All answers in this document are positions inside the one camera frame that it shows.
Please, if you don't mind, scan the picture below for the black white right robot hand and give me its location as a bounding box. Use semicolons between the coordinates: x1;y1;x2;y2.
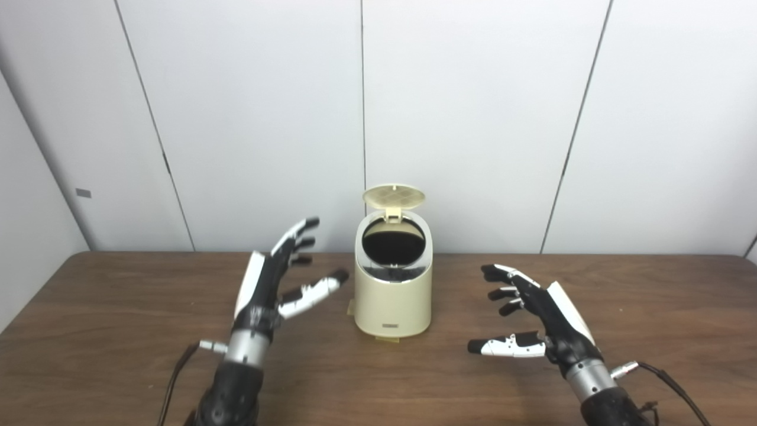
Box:
467;263;604;379

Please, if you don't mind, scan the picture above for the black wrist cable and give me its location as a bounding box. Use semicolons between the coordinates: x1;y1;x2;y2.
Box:
157;339;229;426
610;361;714;426

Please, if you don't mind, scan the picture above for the round cream bin lid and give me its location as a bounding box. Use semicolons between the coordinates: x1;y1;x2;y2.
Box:
362;183;426;223

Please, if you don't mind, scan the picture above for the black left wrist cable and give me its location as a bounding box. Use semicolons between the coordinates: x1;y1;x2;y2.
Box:
157;339;229;426

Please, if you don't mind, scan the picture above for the cream-colored bin body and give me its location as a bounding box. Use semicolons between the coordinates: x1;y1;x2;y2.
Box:
354;210;434;338

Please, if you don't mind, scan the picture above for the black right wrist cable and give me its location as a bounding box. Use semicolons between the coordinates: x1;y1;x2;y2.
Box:
610;361;714;426

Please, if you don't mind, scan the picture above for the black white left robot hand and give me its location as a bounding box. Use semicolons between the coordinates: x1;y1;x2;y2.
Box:
232;217;350;344

